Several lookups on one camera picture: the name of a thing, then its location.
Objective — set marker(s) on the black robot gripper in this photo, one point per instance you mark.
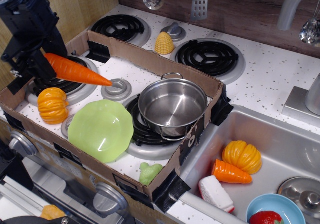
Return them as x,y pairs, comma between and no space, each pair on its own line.
32,62

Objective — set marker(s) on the orange toy carrot green top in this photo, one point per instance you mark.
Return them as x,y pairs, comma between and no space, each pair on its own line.
71,71

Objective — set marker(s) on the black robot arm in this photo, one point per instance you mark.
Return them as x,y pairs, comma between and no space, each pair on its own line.
34,33

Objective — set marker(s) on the silver stove knob under plate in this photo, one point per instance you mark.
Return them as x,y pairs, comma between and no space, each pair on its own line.
65,125

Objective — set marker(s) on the light green plastic plate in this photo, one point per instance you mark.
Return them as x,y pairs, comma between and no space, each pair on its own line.
102,129

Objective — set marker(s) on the orange toy carrot in sink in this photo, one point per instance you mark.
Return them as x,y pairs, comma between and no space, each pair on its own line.
229,173

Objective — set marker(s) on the orange toy pumpkin on stove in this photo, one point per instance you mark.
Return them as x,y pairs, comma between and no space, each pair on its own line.
53,105

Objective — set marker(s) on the silver oven knob left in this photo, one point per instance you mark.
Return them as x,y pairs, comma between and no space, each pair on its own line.
22,145

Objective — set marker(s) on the silver oven knob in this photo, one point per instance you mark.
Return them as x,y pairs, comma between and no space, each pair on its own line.
109,200
22,145

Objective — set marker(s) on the silver stove knob centre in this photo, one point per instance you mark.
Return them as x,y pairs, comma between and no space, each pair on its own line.
120,90

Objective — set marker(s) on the black burner back left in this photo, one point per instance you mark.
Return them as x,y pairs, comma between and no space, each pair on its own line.
123,27

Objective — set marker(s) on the brown cardboard fence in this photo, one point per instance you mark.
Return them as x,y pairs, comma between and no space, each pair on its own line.
156,191

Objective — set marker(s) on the yellow toy corn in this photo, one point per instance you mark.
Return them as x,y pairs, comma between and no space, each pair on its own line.
164,44

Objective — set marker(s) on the black burner front right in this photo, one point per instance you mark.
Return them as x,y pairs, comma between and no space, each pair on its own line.
146,143

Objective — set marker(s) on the stainless steel pot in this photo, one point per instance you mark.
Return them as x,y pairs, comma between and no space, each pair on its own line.
172,105

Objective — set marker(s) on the silver stove knob back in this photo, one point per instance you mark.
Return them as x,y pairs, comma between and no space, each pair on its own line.
175,31

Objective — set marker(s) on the orange toy under counter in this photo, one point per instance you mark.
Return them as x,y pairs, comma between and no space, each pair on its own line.
51,212

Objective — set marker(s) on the silver oven knob right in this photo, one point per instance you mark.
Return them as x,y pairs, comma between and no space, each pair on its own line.
109,200

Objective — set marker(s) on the green toy broccoli piece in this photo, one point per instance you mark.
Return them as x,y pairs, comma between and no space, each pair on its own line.
148,173

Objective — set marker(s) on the hanging grey toy spatula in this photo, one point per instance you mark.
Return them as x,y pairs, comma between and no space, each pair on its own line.
199,10

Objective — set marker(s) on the black burner back right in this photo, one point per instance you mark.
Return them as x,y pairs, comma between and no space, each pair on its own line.
214,57

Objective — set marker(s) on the white red toy cake slice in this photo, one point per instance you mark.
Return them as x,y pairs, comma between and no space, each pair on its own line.
212,191

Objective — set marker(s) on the orange toy pumpkin in sink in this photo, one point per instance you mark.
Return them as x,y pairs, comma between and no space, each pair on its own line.
243,155

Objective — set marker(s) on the silver sink faucet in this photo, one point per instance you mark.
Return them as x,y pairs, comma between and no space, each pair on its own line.
301,104

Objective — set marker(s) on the red toy strawberry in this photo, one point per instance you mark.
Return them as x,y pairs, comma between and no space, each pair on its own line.
266,217

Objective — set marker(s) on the light blue bowl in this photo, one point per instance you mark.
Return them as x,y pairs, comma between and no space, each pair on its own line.
283,206

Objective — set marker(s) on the silver pot lid in sink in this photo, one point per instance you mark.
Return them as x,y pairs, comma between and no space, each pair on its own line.
305,192

